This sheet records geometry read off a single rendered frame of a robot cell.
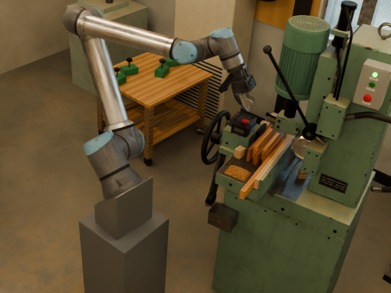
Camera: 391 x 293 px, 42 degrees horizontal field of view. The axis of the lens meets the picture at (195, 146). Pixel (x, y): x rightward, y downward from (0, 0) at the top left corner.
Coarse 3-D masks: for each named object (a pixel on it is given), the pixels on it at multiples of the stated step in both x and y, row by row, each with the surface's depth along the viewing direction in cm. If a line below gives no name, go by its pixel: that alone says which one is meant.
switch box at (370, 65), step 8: (368, 64) 182; (376, 64) 182; (384, 64) 183; (368, 72) 182; (384, 72) 179; (360, 80) 185; (368, 80) 183; (384, 80) 181; (360, 88) 186; (376, 88) 183; (384, 88) 182; (360, 96) 188; (376, 96) 185; (384, 96) 186; (360, 104) 190; (376, 104) 186
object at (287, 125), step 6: (282, 114) 229; (276, 120) 228; (282, 120) 227; (288, 120) 225; (294, 120) 225; (300, 120) 225; (276, 126) 230; (282, 126) 228; (288, 126) 227; (294, 126) 225; (300, 126) 223; (288, 132) 228; (300, 132) 225
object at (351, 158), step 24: (360, 48) 186; (384, 48) 184; (360, 72) 190; (360, 120) 199; (336, 144) 210; (360, 144) 204; (336, 168) 215; (360, 168) 210; (336, 192) 221; (360, 192) 216
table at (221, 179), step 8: (264, 120) 255; (272, 128) 250; (224, 152) 239; (232, 152) 237; (232, 160) 226; (240, 160) 227; (288, 160) 237; (224, 168) 221; (248, 168) 223; (256, 168) 223; (280, 168) 229; (216, 176) 220; (224, 176) 217; (248, 176) 218; (272, 176) 221; (224, 184) 220; (232, 184) 217; (240, 184) 215; (256, 192) 212; (264, 192) 218; (256, 200) 215
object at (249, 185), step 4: (288, 136) 238; (284, 140) 235; (272, 152) 227; (268, 156) 224; (268, 160) 222; (264, 164) 219; (260, 168) 217; (256, 172) 214; (252, 176) 212; (256, 176) 212; (248, 180) 210; (252, 180) 210; (248, 184) 208; (252, 184) 209; (244, 188) 205; (248, 188) 207; (252, 188) 212; (240, 192) 205; (244, 192) 204; (248, 192) 209; (240, 196) 206; (244, 196) 206
